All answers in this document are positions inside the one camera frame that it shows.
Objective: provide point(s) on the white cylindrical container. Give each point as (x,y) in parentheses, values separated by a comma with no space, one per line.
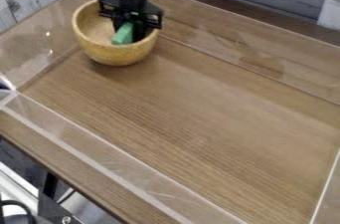
(330,15)

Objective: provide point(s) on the brown wooden bowl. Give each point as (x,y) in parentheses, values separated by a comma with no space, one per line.
(112,52)

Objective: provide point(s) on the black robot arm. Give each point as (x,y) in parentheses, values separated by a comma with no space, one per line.
(139,14)

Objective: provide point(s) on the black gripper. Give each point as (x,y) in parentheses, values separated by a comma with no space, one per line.
(139,12)

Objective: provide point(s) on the clear acrylic tray wall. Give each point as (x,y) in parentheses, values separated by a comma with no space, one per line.
(218,132)

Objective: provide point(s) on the black table leg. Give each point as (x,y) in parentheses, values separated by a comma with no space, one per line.
(51,185)

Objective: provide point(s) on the black metal bracket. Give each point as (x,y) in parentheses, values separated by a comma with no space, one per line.
(54,212)

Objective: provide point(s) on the green rectangular block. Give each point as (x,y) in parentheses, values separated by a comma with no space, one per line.
(123,37)

